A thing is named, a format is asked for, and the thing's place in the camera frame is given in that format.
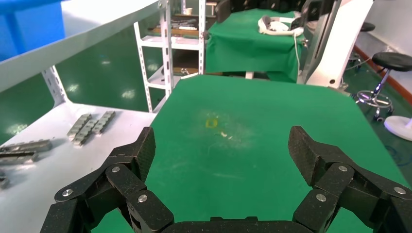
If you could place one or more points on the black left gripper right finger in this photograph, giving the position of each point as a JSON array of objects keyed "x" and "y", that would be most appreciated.
[{"x": 338, "y": 180}]

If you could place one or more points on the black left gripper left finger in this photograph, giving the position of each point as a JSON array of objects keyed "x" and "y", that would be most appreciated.
[{"x": 128, "y": 180}]

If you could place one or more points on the white round lamp base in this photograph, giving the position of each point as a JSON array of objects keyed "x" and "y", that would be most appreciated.
[{"x": 399, "y": 127}]

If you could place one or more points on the white rack shelf board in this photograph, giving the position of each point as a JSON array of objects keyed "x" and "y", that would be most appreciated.
[
  {"x": 185, "y": 42},
  {"x": 157, "y": 80}
]

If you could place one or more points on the green table cloth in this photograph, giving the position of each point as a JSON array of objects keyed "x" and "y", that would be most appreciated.
[{"x": 257, "y": 106}]

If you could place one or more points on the silver binder clip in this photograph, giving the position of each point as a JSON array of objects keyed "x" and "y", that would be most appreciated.
[{"x": 185, "y": 71}]

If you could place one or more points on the black round stool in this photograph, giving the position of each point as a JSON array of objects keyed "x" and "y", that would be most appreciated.
[
  {"x": 367, "y": 26},
  {"x": 391, "y": 61}
]

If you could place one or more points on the white machine column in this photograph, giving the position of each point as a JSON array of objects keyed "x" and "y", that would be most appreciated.
[{"x": 334, "y": 48}]

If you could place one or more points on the tools on rack shelf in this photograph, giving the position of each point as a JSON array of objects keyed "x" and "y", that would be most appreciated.
[{"x": 180, "y": 27}]

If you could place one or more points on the green covered table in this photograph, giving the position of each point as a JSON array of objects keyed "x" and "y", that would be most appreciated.
[{"x": 244, "y": 48}]

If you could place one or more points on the white metal shelf board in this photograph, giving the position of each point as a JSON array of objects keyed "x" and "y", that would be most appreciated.
[{"x": 96, "y": 19}]

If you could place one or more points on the white headset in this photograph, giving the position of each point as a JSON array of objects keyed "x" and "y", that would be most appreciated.
[{"x": 276, "y": 27}]

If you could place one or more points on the small white cup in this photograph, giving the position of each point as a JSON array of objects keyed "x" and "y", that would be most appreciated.
[{"x": 188, "y": 11}]

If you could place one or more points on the blue plastic bin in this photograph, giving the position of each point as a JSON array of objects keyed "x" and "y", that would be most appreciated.
[{"x": 29, "y": 25}]

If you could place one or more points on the black office chair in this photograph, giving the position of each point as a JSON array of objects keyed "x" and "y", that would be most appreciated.
[{"x": 223, "y": 9}]

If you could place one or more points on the white perforated shelf post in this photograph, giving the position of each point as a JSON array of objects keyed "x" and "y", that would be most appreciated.
[
  {"x": 55, "y": 86},
  {"x": 166, "y": 48},
  {"x": 201, "y": 38},
  {"x": 144, "y": 70}
]

